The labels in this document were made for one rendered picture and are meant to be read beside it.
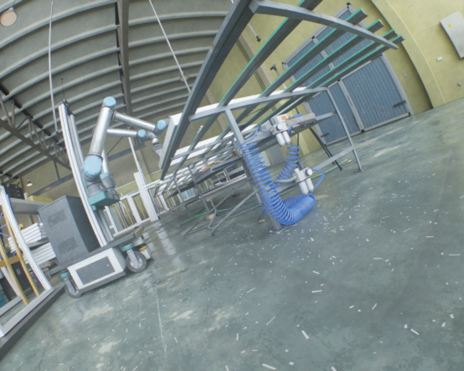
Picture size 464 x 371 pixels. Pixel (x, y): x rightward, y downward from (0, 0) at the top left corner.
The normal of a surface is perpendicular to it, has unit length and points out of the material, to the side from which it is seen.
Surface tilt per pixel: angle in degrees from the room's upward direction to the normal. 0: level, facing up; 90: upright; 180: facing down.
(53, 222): 90
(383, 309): 0
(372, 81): 90
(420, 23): 90
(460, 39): 90
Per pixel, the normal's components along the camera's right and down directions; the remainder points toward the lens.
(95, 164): 0.64, -0.17
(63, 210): 0.33, -0.10
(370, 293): -0.40, -0.91
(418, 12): -0.84, 0.38
